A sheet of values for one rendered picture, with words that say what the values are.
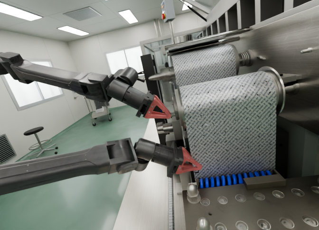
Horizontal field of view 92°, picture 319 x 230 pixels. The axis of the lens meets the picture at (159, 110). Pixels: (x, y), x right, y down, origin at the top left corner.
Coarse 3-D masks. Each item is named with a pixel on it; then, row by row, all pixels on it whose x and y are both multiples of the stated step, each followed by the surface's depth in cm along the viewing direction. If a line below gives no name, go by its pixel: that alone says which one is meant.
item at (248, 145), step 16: (192, 128) 43; (208, 128) 43; (224, 128) 42; (240, 128) 42; (256, 128) 42; (272, 128) 42; (192, 144) 44; (208, 144) 44; (224, 144) 44; (240, 144) 44; (256, 144) 43; (272, 144) 43; (208, 160) 46; (224, 160) 45; (240, 160) 45; (256, 160) 45; (272, 160) 45; (208, 176) 48
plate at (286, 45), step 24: (288, 24) 42; (312, 24) 35; (240, 48) 72; (264, 48) 54; (288, 48) 44; (312, 48) 36; (240, 72) 76; (288, 72) 45; (312, 72) 37; (288, 96) 47; (312, 96) 39; (312, 120) 40
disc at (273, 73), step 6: (264, 66) 44; (270, 72) 41; (276, 72) 39; (276, 78) 39; (282, 84) 38; (282, 90) 38; (282, 96) 38; (282, 102) 39; (276, 108) 41; (282, 108) 39; (276, 114) 42
